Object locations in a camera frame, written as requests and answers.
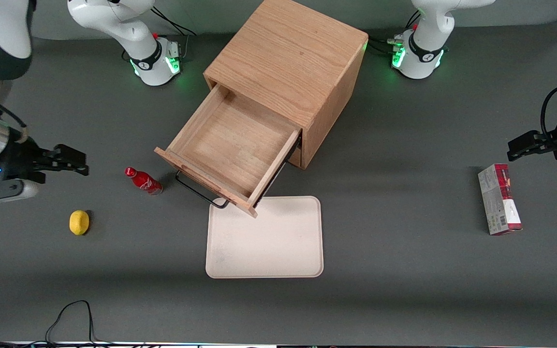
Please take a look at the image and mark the red cola bottle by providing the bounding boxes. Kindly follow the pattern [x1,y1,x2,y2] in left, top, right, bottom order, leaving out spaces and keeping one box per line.
[124,167,163,196]

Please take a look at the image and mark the black right base cables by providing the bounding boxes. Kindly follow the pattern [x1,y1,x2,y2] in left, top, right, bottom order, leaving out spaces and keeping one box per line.
[152,7,198,61]

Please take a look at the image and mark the oak wooden cabinet body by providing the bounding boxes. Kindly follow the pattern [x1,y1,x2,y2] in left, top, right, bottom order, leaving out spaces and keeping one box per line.
[204,0,369,170]

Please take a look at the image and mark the black looped cable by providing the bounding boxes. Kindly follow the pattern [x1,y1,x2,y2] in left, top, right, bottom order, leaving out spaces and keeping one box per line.
[45,300,99,347]

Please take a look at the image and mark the black left base cables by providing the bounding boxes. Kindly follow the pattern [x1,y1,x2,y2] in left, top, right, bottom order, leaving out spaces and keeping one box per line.
[368,10,422,55]

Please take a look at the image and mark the yellow lemon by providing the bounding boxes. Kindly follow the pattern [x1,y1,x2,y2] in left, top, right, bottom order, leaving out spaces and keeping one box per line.
[69,210,90,236]

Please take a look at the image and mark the cream rectangular tray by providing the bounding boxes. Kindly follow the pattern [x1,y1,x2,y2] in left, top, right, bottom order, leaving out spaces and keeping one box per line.
[205,196,324,279]

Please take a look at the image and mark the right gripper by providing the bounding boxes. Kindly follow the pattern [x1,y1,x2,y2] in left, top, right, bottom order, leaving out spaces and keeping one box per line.
[0,138,89,187]

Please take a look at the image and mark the black base cables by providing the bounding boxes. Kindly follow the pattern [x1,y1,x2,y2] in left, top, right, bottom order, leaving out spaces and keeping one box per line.
[152,7,198,61]
[368,10,422,55]

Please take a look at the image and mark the black metal drawer handle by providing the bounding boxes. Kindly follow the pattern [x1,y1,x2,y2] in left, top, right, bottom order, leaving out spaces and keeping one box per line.
[176,170,231,209]

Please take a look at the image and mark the grey and red carton box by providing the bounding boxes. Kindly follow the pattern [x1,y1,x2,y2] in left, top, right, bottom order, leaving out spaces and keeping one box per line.
[478,163,523,236]

